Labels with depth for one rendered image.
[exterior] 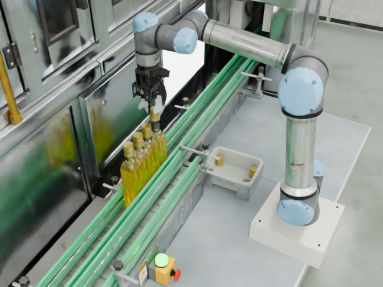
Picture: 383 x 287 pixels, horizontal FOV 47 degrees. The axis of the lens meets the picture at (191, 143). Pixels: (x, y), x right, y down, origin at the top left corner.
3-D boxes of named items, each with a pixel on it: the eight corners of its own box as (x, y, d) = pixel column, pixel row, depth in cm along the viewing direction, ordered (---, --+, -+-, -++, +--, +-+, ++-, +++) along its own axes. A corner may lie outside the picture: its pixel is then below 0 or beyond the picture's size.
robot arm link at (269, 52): (339, 48, 133) (191, -1, 142) (334, 63, 124) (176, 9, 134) (325, 81, 140) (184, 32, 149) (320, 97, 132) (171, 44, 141)
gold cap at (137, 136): (137, 140, 153) (135, 130, 150) (145, 143, 152) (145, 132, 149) (131, 146, 150) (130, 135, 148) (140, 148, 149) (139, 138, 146)
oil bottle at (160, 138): (155, 168, 177) (153, 125, 163) (168, 172, 175) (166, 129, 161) (149, 176, 173) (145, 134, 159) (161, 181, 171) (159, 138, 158)
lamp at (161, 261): (159, 255, 151) (158, 249, 149) (170, 259, 150) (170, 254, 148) (152, 265, 148) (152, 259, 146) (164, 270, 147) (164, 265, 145)
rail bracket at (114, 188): (109, 196, 166) (104, 169, 157) (124, 201, 163) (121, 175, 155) (102, 203, 163) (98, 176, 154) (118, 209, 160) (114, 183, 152)
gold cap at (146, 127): (145, 130, 157) (143, 121, 154) (153, 133, 156) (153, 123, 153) (139, 136, 154) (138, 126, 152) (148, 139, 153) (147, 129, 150)
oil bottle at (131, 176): (132, 196, 165) (127, 152, 151) (145, 201, 163) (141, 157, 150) (124, 206, 161) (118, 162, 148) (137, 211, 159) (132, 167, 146)
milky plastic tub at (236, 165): (215, 159, 200) (216, 144, 194) (263, 174, 192) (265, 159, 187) (199, 184, 188) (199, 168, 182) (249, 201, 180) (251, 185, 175)
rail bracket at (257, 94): (239, 98, 232) (241, 60, 218) (269, 106, 227) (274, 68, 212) (235, 103, 229) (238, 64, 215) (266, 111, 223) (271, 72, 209)
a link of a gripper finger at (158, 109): (151, 123, 151) (146, 100, 146) (160, 114, 155) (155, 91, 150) (159, 124, 150) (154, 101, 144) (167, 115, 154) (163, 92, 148)
